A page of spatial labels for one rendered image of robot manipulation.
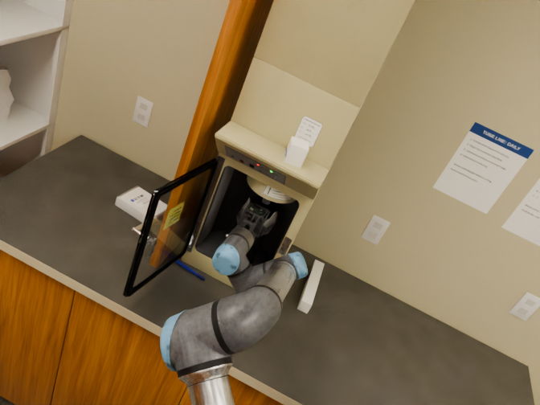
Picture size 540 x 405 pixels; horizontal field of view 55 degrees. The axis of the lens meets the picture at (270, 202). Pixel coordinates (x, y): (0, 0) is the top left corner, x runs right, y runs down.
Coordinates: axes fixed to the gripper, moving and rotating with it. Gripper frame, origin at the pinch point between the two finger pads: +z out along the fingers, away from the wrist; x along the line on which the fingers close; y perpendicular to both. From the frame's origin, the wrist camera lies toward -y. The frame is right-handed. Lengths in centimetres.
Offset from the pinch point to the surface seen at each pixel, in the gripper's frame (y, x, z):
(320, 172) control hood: 29.3, -12.0, -13.0
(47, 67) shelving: -7, 109, 33
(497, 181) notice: 33, -67, 34
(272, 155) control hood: 29.3, 1.6, -16.8
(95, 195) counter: -28, 59, 0
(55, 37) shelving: 7, 107, 33
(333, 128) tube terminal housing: 41.1, -9.9, -8.8
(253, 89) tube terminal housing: 40.8, 15.0, -8.8
